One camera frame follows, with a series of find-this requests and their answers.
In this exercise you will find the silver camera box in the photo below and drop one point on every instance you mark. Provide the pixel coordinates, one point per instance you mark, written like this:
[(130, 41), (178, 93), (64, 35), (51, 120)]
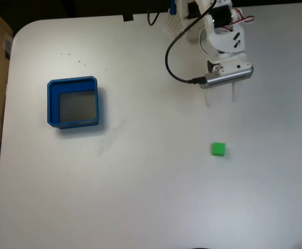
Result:
[(228, 79)]

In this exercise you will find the white perforated base mount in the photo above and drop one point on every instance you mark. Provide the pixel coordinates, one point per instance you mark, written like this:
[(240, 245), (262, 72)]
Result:
[(175, 24)]

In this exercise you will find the black tape piece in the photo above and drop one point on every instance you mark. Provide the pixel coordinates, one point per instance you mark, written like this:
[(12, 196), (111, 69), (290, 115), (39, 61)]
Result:
[(128, 18)]

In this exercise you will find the blue table clamp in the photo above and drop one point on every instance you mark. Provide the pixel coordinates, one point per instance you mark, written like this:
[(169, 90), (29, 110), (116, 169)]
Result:
[(172, 7)]

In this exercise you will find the blue square box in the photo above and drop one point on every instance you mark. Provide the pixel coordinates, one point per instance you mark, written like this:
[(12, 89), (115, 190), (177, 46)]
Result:
[(53, 103)]

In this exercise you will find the green cube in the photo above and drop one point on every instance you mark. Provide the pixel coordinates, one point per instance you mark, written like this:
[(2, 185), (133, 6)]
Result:
[(219, 149)]

